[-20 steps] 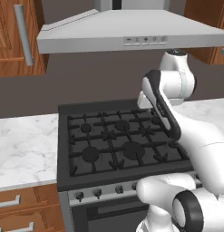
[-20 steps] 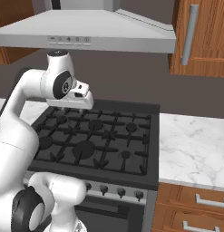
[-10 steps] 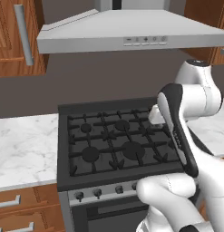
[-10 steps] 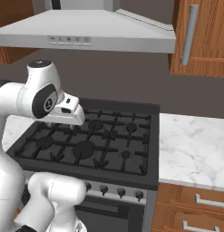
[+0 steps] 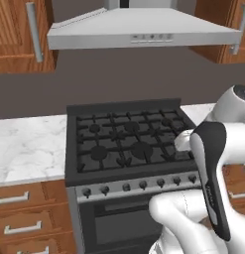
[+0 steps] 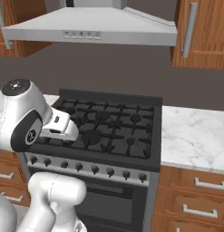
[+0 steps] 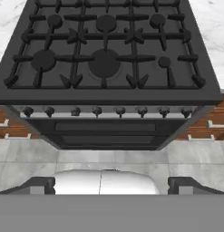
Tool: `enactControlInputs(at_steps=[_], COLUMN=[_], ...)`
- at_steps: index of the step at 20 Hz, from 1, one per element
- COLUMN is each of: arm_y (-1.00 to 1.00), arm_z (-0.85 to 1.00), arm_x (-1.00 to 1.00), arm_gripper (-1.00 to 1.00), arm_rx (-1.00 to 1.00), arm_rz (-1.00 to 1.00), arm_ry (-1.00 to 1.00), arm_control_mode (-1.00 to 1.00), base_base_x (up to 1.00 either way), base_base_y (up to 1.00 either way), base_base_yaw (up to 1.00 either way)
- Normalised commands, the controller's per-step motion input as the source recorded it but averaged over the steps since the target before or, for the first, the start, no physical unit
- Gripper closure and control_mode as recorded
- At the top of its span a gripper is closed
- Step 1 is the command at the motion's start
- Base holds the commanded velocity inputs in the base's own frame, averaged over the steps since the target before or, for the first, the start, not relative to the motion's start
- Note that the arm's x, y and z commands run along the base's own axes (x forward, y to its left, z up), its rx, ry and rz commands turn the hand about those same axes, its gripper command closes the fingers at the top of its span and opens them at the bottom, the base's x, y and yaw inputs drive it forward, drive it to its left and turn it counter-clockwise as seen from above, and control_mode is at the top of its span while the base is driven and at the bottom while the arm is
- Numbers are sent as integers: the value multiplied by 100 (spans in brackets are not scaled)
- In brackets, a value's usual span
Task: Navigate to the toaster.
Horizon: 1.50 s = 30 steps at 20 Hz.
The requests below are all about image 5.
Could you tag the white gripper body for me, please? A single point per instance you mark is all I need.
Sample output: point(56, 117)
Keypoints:
point(183, 140)

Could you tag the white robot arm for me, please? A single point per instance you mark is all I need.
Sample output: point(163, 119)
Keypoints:
point(180, 218)

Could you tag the black stove knob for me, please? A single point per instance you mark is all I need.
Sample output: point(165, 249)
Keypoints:
point(160, 182)
point(176, 180)
point(143, 184)
point(126, 187)
point(104, 190)
point(192, 178)
point(86, 191)

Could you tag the black gas hob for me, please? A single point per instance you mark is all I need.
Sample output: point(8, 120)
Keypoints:
point(127, 142)

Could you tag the wooden drawer front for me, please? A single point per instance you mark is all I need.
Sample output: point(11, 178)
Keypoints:
point(233, 175)
point(51, 220)
point(61, 244)
point(238, 203)
point(34, 193)

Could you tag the dark oven door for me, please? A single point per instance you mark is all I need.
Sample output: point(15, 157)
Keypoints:
point(120, 228)

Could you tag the grey range hood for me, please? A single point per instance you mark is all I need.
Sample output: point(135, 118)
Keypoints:
point(140, 28)

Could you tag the wooden wall cupboard door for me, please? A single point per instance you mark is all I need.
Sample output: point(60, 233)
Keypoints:
point(223, 46)
point(10, 33)

